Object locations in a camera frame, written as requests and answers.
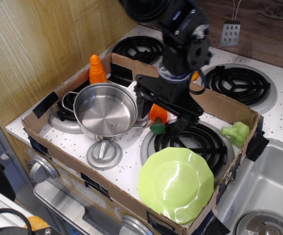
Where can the orange toy pumpkin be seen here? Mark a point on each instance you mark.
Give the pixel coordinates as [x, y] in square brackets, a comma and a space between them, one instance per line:
[195, 76]

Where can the hanging metal slotted spatula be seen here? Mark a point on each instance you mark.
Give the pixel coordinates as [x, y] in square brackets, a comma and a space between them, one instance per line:
[231, 28]

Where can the orange object bottom left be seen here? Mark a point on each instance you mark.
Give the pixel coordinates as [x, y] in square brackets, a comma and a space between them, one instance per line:
[37, 223]

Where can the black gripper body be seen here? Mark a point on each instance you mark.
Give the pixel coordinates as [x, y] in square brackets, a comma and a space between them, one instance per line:
[170, 92]

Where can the stainless steel pot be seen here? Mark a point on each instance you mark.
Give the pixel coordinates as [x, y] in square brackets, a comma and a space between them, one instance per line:
[105, 111]

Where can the front right black burner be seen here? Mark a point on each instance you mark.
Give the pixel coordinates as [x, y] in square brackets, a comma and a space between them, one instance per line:
[203, 139]

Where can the light green plastic plate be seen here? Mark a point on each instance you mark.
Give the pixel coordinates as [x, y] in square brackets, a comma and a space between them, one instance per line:
[177, 183]

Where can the orange toy carrot green stem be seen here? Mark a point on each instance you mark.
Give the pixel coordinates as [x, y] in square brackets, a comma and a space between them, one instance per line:
[159, 117]

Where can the silver oven knob right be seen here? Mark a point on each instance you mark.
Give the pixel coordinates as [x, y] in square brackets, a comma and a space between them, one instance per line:
[132, 226]

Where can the silver toy sink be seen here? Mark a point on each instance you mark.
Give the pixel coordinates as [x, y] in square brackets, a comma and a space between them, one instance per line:
[258, 186]

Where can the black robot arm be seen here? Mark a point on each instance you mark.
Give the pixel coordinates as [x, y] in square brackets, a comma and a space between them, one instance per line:
[185, 30]

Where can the back right black burner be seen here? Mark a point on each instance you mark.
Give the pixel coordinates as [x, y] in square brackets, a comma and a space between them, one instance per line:
[243, 83]

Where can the upright orange toy carrot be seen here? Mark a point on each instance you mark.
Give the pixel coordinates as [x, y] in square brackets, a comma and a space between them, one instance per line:
[97, 72]

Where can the silver oven knob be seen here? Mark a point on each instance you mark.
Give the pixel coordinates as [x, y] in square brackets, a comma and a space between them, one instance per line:
[42, 170]
[132, 226]

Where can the silver stove knob front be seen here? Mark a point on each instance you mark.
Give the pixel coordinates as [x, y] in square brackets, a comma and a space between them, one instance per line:
[104, 155]

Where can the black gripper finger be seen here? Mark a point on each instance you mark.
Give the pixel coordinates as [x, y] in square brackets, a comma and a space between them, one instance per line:
[143, 106]
[183, 122]

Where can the back left black burner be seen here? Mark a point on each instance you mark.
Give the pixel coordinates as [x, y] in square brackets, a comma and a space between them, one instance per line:
[145, 49]

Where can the silver stove knob middle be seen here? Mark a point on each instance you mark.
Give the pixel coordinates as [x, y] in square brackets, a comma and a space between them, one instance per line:
[141, 122]

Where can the cardboard fence with black tape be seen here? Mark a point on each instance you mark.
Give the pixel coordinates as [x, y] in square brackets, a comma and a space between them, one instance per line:
[118, 186]

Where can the sink drain strainer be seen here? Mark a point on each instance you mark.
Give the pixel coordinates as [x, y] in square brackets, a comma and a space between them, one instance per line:
[259, 222]

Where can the front left black burner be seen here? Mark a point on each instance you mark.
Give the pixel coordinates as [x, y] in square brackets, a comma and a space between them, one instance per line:
[61, 115]

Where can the silver oven door handle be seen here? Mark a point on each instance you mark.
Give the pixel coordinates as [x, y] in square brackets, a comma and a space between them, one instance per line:
[76, 212]

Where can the silver oven knob left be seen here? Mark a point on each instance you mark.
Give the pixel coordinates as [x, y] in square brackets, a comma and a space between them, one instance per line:
[42, 170]

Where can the green toy broccoli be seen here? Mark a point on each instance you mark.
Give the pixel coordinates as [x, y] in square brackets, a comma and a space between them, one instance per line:
[239, 132]

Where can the black burner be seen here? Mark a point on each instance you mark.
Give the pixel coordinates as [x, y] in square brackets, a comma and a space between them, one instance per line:
[203, 139]
[61, 115]
[243, 83]
[145, 49]

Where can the silver stove knob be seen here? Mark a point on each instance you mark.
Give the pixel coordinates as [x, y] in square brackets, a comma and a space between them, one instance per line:
[141, 122]
[104, 155]

